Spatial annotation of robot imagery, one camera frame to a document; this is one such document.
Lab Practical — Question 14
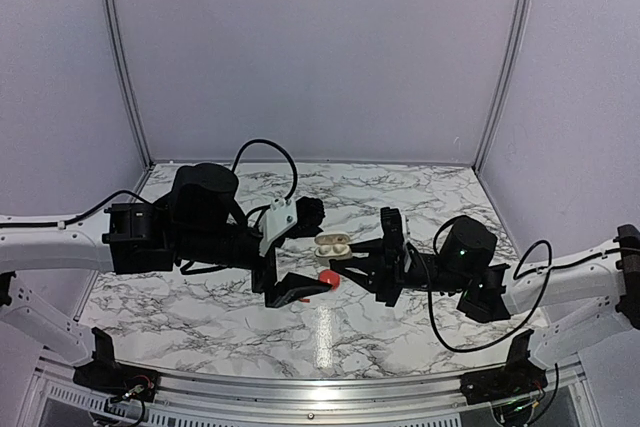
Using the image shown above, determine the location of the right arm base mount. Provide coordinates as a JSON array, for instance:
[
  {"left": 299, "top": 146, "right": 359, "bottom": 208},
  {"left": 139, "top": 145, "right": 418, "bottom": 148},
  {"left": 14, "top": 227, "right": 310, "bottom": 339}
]
[{"left": 460, "top": 329, "right": 548, "bottom": 405}]

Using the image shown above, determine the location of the white earbud charging case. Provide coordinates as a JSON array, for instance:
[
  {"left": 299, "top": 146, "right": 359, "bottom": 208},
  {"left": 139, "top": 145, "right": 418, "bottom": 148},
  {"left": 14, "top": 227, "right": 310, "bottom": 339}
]
[{"left": 314, "top": 232, "right": 352, "bottom": 263}]

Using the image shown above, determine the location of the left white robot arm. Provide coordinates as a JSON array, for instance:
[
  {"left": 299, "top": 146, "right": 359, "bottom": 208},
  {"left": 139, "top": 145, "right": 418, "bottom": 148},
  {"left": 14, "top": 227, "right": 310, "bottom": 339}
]
[{"left": 1, "top": 163, "right": 331, "bottom": 392}]

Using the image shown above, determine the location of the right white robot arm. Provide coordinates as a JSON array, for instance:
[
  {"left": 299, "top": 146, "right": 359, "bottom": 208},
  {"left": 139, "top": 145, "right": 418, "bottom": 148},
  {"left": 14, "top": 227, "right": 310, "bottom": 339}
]
[{"left": 329, "top": 209, "right": 639, "bottom": 395}]

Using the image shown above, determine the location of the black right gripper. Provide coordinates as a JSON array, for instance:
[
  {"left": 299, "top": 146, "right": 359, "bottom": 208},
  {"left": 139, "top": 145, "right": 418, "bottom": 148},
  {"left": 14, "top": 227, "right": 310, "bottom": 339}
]
[{"left": 332, "top": 235, "right": 470, "bottom": 307}]

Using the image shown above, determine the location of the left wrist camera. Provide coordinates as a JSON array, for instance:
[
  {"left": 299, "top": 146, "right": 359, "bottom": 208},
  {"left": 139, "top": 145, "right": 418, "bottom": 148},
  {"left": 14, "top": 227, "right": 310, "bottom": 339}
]
[{"left": 258, "top": 197, "right": 325, "bottom": 257}]

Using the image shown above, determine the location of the metal corner post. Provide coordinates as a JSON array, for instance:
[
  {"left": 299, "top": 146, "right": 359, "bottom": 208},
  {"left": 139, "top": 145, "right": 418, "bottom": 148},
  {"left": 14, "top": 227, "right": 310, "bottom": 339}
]
[
  {"left": 102, "top": 0, "right": 154, "bottom": 170},
  {"left": 472, "top": 0, "right": 531, "bottom": 176}
]

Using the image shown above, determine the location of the right metal corner post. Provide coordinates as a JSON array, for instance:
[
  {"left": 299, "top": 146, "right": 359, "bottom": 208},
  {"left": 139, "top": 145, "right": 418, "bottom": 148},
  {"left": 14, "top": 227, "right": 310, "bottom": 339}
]
[{"left": 472, "top": 0, "right": 531, "bottom": 176}]

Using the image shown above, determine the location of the aluminium front rail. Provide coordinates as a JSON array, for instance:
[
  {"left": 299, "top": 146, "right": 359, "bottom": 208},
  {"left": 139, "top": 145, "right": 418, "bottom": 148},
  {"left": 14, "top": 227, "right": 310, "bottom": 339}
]
[{"left": 16, "top": 350, "right": 604, "bottom": 426}]

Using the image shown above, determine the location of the left metal corner post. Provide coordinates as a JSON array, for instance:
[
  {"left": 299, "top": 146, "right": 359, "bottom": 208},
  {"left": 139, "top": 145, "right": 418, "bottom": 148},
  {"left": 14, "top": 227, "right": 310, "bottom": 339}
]
[{"left": 102, "top": 0, "right": 154, "bottom": 170}]

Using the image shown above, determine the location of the red round charging case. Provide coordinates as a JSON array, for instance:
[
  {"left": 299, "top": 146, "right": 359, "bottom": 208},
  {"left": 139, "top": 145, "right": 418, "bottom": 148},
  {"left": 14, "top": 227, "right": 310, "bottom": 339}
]
[{"left": 318, "top": 269, "right": 341, "bottom": 290}]

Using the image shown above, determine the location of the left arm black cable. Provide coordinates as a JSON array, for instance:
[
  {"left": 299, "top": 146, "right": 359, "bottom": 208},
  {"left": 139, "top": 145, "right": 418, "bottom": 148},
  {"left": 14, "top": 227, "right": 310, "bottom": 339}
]
[{"left": 0, "top": 139, "right": 299, "bottom": 228}]

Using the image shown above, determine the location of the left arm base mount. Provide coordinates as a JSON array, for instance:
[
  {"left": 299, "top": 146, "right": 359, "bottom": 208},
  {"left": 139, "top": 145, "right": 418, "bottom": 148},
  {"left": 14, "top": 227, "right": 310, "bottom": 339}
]
[{"left": 73, "top": 327, "right": 159, "bottom": 402}]

